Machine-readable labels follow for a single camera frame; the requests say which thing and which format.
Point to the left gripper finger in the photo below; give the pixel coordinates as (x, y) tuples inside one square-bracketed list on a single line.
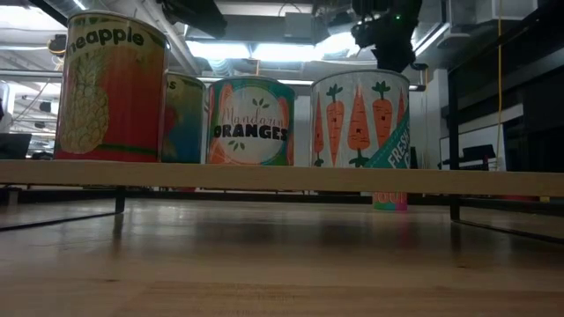
[(211, 27)]

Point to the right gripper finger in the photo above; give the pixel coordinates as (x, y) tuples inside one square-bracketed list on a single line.
[(393, 61)]

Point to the sliced carrots can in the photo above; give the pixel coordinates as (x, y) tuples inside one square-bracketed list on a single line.
[(359, 127)]

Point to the tomato can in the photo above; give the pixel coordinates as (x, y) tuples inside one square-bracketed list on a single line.
[(185, 123)]

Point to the mandarin oranges can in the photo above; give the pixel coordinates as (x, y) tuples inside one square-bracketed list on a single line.
[(251, 127)]

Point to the pineapple can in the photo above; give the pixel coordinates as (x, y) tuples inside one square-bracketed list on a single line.
[(119, 97)]

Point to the chicken soup can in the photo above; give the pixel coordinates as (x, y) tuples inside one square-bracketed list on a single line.
[(390, 201)]

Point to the wooden shelf board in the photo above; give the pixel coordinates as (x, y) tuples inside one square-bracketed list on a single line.
[(282, 178)]

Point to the long linear ceiling light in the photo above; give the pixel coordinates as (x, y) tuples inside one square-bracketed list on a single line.
[(295, 82)]

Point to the white desk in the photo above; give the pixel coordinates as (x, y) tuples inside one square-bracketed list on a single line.
[(480, 136)]

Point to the black chair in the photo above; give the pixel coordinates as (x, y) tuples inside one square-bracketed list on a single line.
[(478, 152)]

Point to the dark computer monitor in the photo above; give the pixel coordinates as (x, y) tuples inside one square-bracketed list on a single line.
[(13, 147)]

